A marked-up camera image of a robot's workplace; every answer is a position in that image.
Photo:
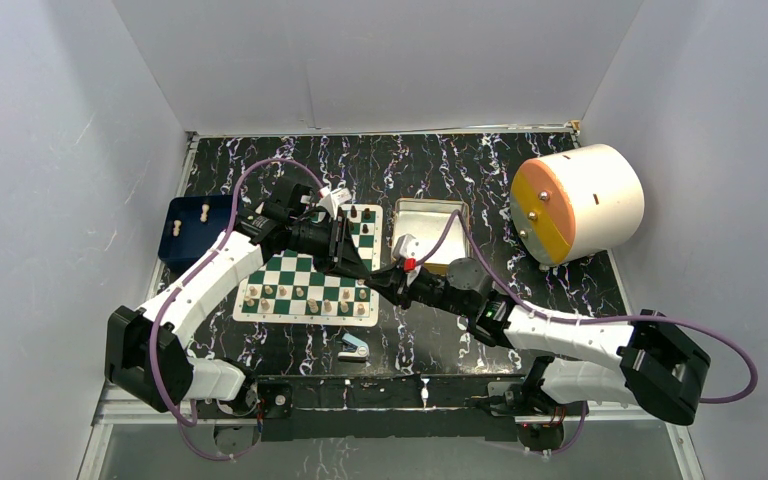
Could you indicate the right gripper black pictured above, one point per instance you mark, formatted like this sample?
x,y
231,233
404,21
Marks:
x,y
396,284

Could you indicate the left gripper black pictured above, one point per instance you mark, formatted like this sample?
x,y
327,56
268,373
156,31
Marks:
x,y
341,250

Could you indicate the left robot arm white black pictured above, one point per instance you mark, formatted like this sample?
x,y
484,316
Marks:
x,y
146,346

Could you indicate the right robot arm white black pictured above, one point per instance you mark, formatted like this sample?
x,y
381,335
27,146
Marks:
x,y
647,363

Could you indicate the green white chess board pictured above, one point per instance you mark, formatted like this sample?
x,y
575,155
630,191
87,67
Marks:
x,y
288,281

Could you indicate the gold rimmed metal tin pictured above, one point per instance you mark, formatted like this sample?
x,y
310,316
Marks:
x,y
425,220

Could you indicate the light blue white stapler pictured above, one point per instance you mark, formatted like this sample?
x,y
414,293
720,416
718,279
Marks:
x,y
354,350

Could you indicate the white cylinder orange yellow face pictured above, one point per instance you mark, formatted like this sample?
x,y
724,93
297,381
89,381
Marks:
x,y
576,203

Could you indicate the dark blue tray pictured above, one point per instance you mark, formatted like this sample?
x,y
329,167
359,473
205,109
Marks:
x,y
178,254

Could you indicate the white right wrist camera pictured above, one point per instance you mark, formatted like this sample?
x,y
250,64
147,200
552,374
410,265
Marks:
x,y
404,250

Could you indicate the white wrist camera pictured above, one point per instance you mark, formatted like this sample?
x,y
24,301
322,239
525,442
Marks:
x,y
331,200
404,250

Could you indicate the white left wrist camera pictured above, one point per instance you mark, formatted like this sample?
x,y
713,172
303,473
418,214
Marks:
x,y
331,200

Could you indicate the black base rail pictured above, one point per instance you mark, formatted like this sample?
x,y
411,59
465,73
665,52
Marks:
x,y
504,408

